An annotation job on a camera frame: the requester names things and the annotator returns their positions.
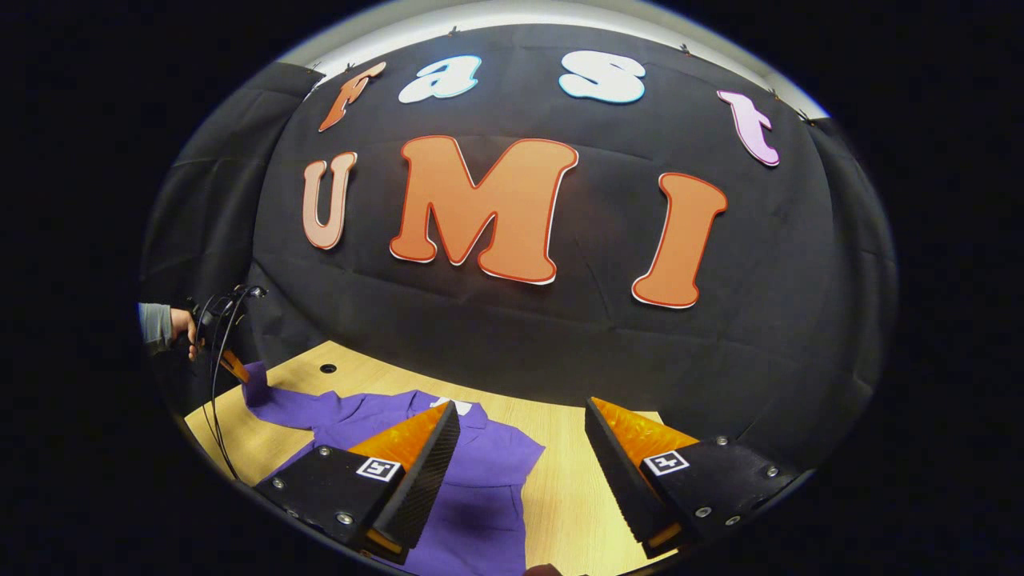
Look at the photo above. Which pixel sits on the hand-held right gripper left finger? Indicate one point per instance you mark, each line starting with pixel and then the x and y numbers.
pixel 424 488

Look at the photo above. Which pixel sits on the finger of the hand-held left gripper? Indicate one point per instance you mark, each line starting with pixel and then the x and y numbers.
pixel 234 366

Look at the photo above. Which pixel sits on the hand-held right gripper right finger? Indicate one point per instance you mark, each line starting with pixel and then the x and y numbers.
pixel 624 480

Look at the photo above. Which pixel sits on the purple button shirt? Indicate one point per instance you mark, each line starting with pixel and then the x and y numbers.
pixel 480 496

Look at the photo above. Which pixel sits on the black backdrop cloth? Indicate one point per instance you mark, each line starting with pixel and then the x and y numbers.
pixel 560 344

